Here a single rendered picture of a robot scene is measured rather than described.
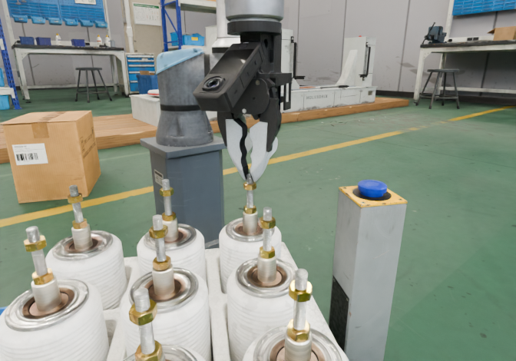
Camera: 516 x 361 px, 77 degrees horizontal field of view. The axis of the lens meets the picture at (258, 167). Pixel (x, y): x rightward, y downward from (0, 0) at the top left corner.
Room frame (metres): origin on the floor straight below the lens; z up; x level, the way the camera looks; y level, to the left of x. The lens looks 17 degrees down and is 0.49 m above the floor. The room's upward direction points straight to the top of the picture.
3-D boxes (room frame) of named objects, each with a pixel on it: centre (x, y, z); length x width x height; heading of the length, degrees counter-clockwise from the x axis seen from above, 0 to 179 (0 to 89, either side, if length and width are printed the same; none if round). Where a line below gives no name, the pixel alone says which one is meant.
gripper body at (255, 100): (0.46, 0.00, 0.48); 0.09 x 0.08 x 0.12; 153
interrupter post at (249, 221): (0.44, 0.01, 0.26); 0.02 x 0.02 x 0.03
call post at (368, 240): (0.44, -0.16, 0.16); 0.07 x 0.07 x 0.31; 11
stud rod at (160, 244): (0.31, 0.11, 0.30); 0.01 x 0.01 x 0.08
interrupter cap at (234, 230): (0.44, 0.01, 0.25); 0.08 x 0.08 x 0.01
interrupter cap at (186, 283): (0.31, 0.11, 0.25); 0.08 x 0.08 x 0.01
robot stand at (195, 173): (0.85, 0.20, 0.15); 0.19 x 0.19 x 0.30; 38
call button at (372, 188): (0.44, -0.16, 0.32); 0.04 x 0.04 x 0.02
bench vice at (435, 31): (4.39, -2.24, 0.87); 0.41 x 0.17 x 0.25; 128
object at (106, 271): (0.40, 0.24, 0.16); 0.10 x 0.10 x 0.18
